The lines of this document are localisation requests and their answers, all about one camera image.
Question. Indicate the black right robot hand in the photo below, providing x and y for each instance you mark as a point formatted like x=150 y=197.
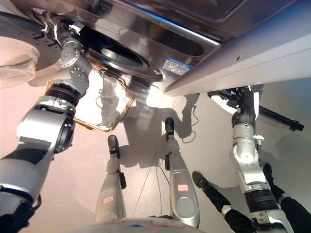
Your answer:
x=246 y=109

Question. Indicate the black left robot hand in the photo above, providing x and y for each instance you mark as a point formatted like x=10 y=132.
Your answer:
x=66 y=32

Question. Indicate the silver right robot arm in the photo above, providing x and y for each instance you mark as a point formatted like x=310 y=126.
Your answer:
x=247 y=155

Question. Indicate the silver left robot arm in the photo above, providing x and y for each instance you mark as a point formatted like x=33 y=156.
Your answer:
x=41 y=128

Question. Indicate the white basket with gold rim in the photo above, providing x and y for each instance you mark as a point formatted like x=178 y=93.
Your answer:
x=97 y=109

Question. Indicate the grey front-load washing machine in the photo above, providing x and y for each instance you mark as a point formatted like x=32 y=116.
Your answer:
x=158 y=36

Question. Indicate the black sliding door track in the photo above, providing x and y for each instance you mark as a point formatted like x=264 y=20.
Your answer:
x=279 y=117

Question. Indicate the round glass washer door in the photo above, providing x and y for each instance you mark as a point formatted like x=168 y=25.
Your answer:
x=14 y=55

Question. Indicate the black right robot foot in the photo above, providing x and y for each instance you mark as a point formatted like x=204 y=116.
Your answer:
x=169 y=125

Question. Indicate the black robot foot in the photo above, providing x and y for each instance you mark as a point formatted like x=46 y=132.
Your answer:
x=169 y=125
x=113 y=143

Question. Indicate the blue-bordered warning sticker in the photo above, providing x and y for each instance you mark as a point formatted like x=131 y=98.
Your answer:
x=177 y=65

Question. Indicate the silver right robot leg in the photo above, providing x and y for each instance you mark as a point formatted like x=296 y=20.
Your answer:
x=182 y=189

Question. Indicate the silver robot leg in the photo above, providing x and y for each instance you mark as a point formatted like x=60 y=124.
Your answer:
x=182 y=189
x=110 y=191

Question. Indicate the black left robot foot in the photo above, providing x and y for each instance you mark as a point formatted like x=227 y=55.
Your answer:
x=113 y=143

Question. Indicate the silver left robot leg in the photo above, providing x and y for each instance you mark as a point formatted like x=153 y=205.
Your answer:
x=110 y=191

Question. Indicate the grey robot torso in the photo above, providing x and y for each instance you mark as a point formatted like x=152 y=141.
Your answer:
x=136 y=225

